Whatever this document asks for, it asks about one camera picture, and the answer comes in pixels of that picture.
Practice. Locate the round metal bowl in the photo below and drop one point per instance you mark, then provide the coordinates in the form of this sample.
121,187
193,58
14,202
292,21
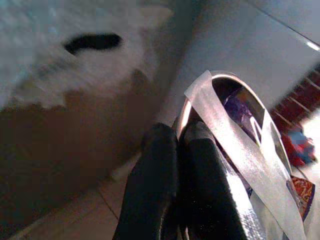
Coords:
272,130

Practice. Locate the red and blue bag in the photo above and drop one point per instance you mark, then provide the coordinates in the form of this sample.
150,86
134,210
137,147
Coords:
298,145

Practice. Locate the translucent tape strip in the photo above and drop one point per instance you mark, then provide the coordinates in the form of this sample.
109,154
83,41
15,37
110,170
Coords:
225,130

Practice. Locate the red orange snack packet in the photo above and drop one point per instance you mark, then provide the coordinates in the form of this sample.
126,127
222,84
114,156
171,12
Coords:
303,192

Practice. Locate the purple snack packet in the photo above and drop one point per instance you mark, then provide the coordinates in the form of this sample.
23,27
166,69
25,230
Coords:
237,107

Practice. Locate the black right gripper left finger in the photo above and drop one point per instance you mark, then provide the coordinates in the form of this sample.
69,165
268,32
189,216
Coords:
150,187

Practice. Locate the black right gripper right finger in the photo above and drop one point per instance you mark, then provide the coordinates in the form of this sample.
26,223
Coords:
205,190

